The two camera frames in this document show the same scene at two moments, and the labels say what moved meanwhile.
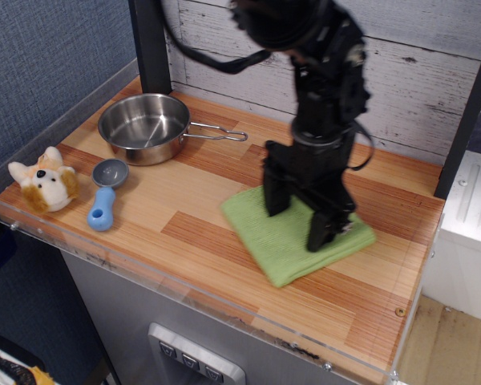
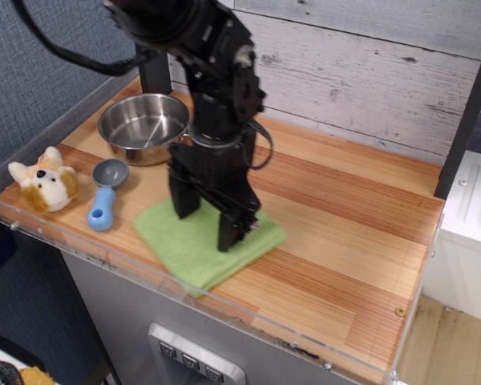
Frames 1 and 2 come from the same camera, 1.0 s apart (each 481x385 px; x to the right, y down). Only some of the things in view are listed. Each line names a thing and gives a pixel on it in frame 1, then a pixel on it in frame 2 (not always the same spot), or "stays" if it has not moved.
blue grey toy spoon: (107, 173) stays
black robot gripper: (312, 176) to (214, 170)
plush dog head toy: (46, 185) stays
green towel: (279, 243) to (187, 249)
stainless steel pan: (148, 129) stays
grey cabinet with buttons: (151, 337) stays
